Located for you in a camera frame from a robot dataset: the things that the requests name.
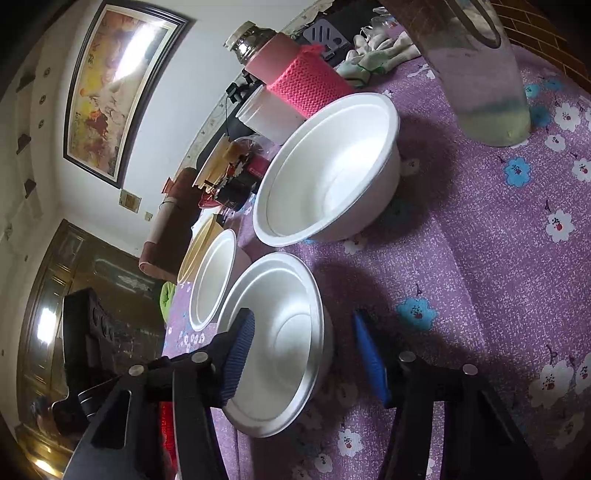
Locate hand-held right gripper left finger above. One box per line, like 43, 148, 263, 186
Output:
62, 308, 257, 480

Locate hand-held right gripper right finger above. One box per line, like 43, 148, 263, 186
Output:
352, 309, 544, 480

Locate brown wooden door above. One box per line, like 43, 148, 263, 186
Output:
16, 219, 167, 478

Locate small white foam bowl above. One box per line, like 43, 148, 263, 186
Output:
189, 229, 252, 332

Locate green cloth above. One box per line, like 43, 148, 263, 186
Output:
159, 281, 178, 320

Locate beige bowl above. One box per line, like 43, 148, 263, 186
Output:
177, 214, 225, 284

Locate purple floral tablecloth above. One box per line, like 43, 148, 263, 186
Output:
161, 18, 591, 480

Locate brown sofa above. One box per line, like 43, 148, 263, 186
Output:
139, 167, 204, 281

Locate wooden chopstick bundle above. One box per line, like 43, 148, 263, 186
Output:
191, 138, 245, 191

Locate large white foam bowl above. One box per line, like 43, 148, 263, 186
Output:
252, 93, 402, 247

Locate white plastic cup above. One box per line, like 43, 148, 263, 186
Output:
236, 86, 305, 147

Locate framed painting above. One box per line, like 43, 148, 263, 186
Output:
63, 0, 193, 189

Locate pink thermos with knitted sleeve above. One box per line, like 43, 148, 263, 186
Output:
224, 21, 354, 120

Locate white cloth gloves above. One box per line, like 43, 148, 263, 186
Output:
337, 28, 422, 88

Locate black slotted stand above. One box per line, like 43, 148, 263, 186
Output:
295, 7, 356, 61

